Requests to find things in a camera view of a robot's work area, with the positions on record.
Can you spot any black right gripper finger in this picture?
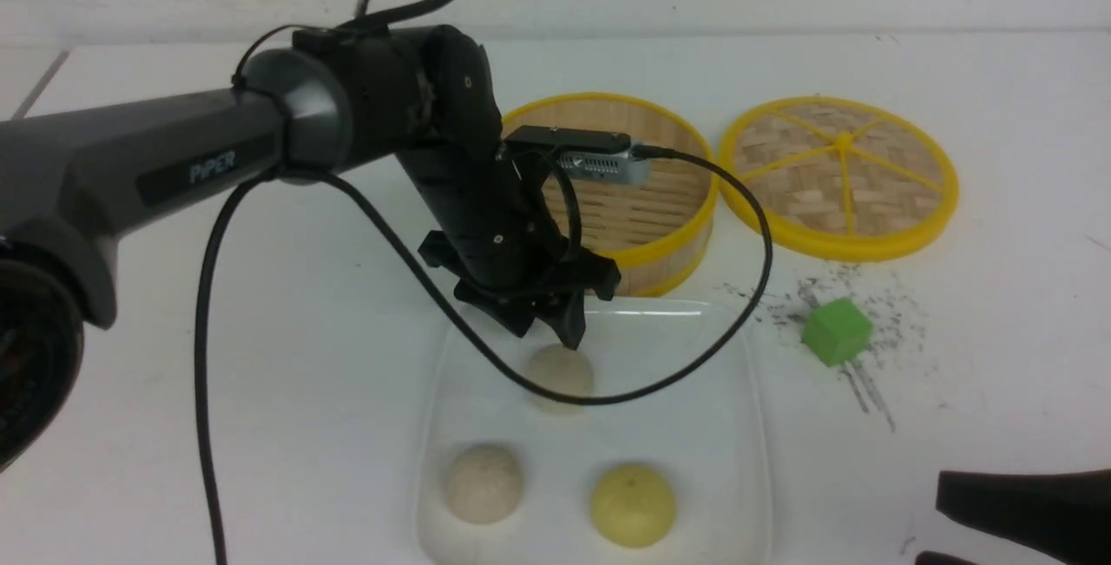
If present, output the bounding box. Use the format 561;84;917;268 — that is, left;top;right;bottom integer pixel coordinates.
914;552;975;565
935;470;1110;564

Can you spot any black left camera cable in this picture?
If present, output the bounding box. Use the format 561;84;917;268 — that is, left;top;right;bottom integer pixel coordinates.
194;0;774;565

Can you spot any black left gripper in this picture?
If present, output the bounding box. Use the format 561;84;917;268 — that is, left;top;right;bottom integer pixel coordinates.
397;143;621;349

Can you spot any yellow steamed bun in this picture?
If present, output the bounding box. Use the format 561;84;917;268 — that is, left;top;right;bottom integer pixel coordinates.
588;463;678;549

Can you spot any yellow-rimmed bamboo steamer basket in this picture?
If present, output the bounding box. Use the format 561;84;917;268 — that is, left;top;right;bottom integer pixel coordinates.
503;93;720;297

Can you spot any green cube block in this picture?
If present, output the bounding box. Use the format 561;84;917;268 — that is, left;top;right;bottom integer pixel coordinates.
801;299;874;369

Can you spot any white steamed bun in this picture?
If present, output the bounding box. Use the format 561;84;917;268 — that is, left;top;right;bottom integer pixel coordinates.
524;345;595;397
444;443;524;525

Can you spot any yellow-rimmed bamboo steamer lid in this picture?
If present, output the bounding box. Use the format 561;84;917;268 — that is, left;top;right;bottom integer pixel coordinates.
717;95;960;263

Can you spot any white square plate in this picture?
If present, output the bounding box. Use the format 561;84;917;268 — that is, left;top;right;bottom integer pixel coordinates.
413;327;772;564

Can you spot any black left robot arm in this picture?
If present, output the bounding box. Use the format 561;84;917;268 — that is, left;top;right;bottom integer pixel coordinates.
1;24;621;465

